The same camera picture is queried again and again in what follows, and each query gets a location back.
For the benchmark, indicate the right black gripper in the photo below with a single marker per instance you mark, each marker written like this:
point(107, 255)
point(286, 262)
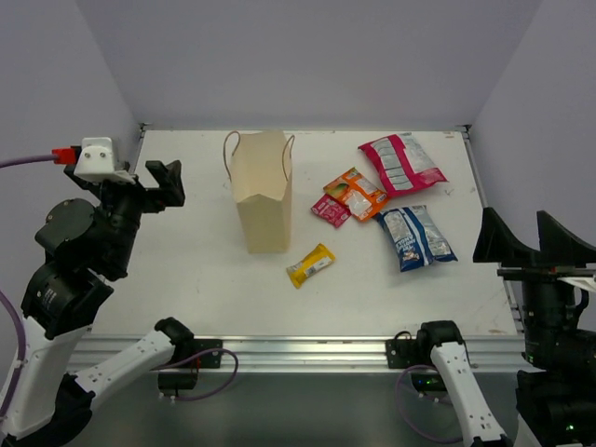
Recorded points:
point(562, 253)

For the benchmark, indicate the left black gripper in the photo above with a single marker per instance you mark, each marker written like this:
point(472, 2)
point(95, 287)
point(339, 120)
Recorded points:
point(128, 192)

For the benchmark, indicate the brown paper bag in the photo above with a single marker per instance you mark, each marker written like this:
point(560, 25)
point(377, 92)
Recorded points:
point(259, 168)

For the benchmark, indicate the blue snack packet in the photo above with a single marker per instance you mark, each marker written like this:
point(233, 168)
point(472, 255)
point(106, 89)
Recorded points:
point(415, 238)

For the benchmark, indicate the magenta large snack packet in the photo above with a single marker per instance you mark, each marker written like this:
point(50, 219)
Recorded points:
point(402, 164)

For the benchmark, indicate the orange snack packet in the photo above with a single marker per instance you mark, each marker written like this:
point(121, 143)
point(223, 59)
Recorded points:
point(362, 198)

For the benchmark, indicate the small red snack packet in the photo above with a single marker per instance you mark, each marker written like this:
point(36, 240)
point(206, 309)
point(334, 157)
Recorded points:
point(331, 211)

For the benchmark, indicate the yellow snack packet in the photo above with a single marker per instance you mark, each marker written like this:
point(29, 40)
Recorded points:
point(317, 259)

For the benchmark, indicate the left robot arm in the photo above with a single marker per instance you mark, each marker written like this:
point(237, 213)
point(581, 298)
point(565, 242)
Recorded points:
point(87, 248)

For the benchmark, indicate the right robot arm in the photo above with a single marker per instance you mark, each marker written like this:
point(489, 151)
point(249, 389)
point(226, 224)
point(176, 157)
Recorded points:
point(555, 402)

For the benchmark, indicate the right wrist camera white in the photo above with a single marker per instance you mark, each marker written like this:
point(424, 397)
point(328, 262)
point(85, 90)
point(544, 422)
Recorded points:
point(583, 283)

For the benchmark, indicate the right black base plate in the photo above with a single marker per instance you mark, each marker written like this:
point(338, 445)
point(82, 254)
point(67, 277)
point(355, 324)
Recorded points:
point(402, 351)

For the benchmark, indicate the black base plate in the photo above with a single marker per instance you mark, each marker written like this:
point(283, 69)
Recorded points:
point(196, 354)
point(402, 351)

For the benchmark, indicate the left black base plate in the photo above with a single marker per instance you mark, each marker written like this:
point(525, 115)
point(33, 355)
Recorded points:
point(196, 354)

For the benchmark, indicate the aluminium rail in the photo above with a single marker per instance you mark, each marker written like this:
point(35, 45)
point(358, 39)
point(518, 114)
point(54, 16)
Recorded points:
point(312, 354)

